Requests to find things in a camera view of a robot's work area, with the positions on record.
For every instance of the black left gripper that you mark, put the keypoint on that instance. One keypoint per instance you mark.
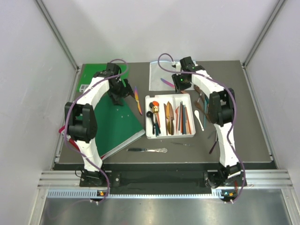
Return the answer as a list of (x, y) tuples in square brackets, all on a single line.
[(116, 98)]

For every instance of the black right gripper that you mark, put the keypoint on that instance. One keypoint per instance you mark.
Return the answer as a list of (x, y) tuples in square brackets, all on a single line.
[(179, 87)]

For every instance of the iridescent knife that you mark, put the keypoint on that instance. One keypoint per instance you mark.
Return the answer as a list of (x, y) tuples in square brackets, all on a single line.
[(167, 83), (137, 100)]

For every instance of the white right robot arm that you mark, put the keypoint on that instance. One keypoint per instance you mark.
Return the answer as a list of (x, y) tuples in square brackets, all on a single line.
[(221, 110)]

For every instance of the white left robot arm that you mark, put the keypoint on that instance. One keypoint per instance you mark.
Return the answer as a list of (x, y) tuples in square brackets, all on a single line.
[(80, 120)]

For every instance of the clear mesh zip pouch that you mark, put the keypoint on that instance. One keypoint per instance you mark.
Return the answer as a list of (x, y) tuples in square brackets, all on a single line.
[(155, 75)]

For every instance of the brown wooden spoon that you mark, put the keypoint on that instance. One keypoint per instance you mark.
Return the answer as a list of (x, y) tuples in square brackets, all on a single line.
[(199, 102)]

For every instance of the orange chopstick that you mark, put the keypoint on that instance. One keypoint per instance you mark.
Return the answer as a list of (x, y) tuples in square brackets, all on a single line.
[(188, 127)]

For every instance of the orange spoon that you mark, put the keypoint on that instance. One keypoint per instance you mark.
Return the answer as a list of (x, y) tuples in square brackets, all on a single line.
[(155, 103)]

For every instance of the black measuring spoon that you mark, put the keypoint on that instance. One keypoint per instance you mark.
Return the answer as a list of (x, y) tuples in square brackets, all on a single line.
[(149, 114)]

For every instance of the copper knife in tray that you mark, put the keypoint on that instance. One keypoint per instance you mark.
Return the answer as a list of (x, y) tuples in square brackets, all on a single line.
[(172, 120)]

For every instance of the gold spoon in tray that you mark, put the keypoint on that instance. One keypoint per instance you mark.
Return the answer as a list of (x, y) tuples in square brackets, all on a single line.
[(155, 110)]

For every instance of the white ceramic spoon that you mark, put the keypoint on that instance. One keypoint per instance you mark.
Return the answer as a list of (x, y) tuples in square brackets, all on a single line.
[(197, 115)]

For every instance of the white cutlery tray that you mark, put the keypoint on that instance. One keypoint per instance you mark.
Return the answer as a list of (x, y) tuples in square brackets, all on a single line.
[(175, 100)]

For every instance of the small dark dessert fork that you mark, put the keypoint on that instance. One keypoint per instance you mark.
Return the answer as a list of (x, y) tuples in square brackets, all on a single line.
[(183, 144)]

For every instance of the silver ornate butter knife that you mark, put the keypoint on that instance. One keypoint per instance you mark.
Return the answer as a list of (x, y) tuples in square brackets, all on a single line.
[(160, 150)]

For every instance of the magenta folder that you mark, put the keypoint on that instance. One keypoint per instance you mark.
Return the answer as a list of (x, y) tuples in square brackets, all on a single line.
[(69, 139)]

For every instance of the teal handled gold spoon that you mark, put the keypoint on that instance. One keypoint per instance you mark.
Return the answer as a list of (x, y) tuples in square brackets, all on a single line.
[(205, 110)]

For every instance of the dark green ring binder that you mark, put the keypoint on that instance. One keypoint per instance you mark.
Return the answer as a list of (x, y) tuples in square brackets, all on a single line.
[(117, 127)]

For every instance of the black mounting base plate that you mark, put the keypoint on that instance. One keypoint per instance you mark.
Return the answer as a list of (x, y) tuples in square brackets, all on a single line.
[(139, 180)]

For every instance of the aluminium frame rail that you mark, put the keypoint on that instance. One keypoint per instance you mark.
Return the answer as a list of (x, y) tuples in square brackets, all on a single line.
[(49, 20)]

